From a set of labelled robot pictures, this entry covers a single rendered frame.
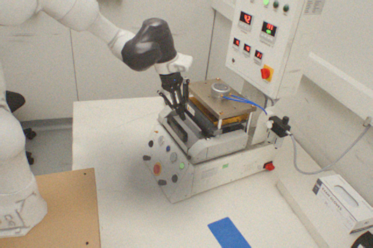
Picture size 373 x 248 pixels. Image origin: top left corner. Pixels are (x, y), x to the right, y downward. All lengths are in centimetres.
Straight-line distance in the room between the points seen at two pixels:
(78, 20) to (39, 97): 206
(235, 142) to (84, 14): 72
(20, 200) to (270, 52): 97
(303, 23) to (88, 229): 97
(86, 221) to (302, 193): 86
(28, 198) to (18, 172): 10
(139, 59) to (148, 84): 191
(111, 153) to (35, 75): 147
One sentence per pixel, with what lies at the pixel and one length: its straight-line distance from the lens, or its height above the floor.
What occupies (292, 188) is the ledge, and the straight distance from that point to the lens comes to 137.
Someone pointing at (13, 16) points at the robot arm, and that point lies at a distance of 75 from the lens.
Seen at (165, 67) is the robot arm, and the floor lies 128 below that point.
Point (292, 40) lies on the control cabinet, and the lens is 112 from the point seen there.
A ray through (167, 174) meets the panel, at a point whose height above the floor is 82.
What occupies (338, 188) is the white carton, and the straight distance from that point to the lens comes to 137.
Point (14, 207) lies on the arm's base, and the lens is 102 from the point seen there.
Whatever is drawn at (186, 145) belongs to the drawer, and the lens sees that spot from 116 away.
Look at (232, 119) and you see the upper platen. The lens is 121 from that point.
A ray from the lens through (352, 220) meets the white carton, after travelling 128.
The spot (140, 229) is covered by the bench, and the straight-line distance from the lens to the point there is 116.
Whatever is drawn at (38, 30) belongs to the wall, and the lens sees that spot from 263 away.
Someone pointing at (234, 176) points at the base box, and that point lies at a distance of 134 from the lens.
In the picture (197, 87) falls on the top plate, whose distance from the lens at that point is 127.
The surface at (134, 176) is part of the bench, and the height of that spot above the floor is 75.
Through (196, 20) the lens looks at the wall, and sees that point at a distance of 272.
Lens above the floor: 169
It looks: 34 degrees down
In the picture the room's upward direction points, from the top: 7 degrees clockwise
